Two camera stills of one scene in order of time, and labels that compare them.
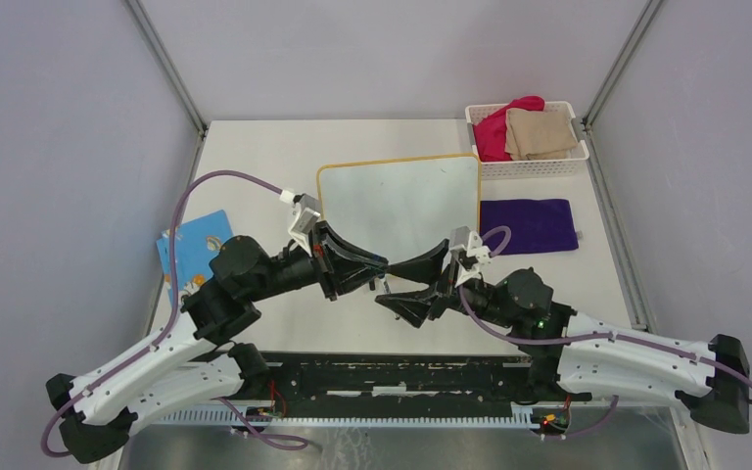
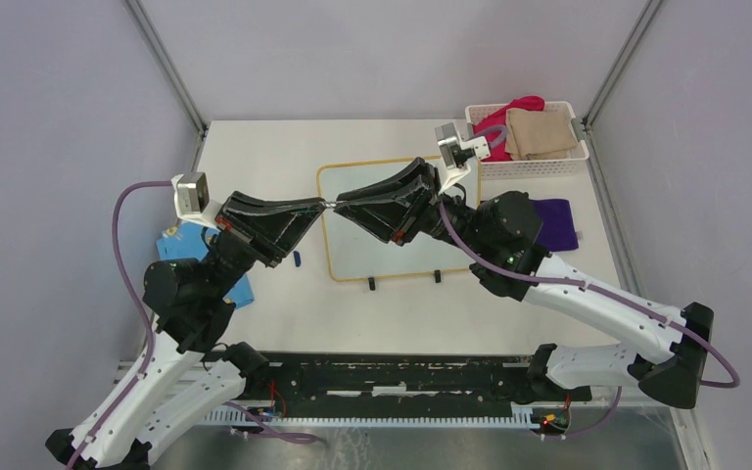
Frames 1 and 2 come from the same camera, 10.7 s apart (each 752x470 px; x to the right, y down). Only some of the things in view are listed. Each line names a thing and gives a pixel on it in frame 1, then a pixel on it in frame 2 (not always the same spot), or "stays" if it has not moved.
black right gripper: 414,306 -> 398,206
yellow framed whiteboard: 397,208 stays
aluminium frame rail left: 172,78 stays
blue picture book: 195,245 stays
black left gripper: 361,264 -> 268,228
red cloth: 491,131 stays
